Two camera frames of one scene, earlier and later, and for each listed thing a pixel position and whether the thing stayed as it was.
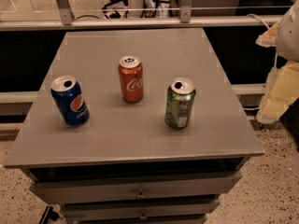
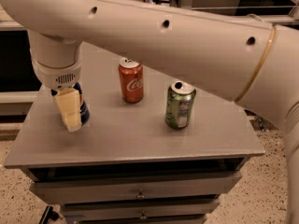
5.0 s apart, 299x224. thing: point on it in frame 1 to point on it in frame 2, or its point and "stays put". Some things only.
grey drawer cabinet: x=135 y=127 stays put
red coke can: x=131 y=78 stays put
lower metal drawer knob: x=143 y=217 stays put
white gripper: x=289 y=35 to x=60 y=77
